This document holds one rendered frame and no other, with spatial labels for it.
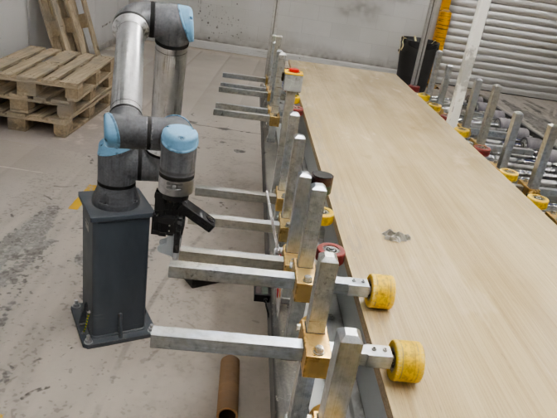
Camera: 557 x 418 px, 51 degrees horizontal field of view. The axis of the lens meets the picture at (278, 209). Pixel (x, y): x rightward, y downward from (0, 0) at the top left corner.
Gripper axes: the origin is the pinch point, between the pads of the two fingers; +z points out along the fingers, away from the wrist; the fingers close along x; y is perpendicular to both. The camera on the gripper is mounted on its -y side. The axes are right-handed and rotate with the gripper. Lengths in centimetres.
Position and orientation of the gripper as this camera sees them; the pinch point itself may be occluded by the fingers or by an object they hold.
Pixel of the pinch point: (176, 259)
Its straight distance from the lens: 162.4
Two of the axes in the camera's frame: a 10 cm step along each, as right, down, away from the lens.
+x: 0.3, 4.2, -9.1
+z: -1.5, 9.0, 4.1
